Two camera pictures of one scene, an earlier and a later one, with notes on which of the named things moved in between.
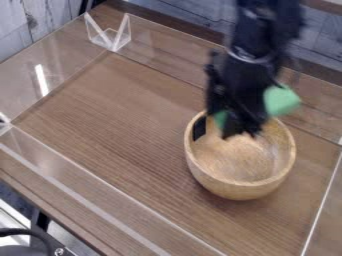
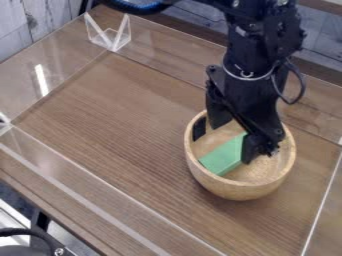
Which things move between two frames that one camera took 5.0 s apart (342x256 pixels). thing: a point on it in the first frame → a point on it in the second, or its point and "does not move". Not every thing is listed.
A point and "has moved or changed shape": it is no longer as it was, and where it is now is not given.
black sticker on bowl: [200, 128] does not move
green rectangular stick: [281, 99] has moved or changed shape
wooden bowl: [241, 167] does not move
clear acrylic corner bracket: [111, 39] does not move
